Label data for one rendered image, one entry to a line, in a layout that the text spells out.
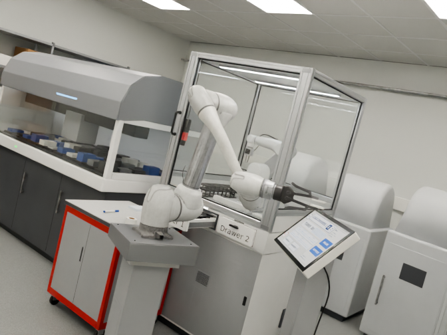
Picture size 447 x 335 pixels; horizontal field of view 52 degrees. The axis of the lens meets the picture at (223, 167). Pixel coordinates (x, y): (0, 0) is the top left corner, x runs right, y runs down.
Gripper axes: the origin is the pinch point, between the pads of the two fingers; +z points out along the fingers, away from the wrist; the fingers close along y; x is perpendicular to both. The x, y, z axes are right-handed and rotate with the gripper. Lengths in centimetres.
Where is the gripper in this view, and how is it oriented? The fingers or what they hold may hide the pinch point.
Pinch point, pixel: (317, 203)
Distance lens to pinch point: 211.0
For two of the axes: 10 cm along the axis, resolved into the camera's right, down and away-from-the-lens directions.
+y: 2.7, -9.6, -0.1
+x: 2.4, 0.5, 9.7
